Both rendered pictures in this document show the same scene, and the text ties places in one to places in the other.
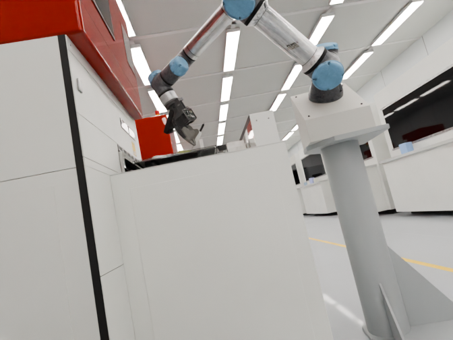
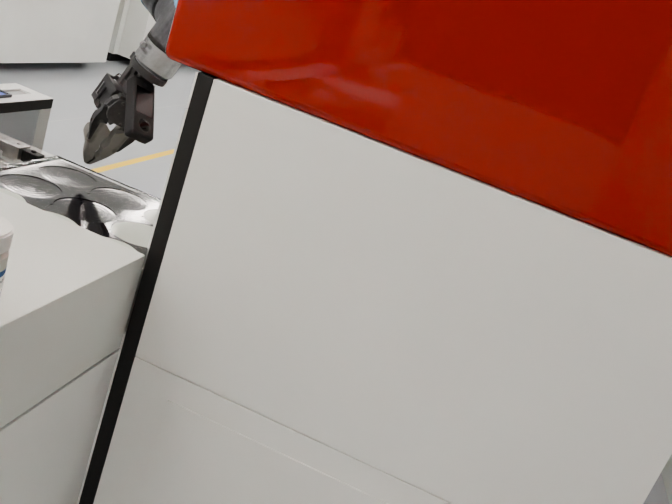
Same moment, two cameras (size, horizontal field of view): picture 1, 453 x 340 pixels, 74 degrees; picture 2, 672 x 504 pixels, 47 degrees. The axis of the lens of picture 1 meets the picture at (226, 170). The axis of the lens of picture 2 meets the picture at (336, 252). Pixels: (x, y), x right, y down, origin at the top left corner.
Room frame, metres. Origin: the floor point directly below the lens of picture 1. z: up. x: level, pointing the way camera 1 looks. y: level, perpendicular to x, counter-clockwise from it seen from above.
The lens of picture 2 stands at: (2.47, 0.90, 1.37)
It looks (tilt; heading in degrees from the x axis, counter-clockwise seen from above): 18 degrees down; 194
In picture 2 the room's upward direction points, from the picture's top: 20 degrees clockwise
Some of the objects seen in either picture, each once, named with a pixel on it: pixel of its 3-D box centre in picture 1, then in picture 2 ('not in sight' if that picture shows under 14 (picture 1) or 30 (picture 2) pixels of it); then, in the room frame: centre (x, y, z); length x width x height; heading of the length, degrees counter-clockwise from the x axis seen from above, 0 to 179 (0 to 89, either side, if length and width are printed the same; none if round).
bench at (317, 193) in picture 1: (325, 177); not in sight; (8.38, -2.66, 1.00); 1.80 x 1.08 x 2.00; 5
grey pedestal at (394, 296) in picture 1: (387, 227); not in sight; (1.31, -0.62, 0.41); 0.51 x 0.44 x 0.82; 84
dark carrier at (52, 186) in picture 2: (179, 162); (85, 211); (1.42, 0.21, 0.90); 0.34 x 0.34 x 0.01; 5
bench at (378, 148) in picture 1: (365, 163); not in sight; (6.19, -2.84, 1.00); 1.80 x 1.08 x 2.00; 5
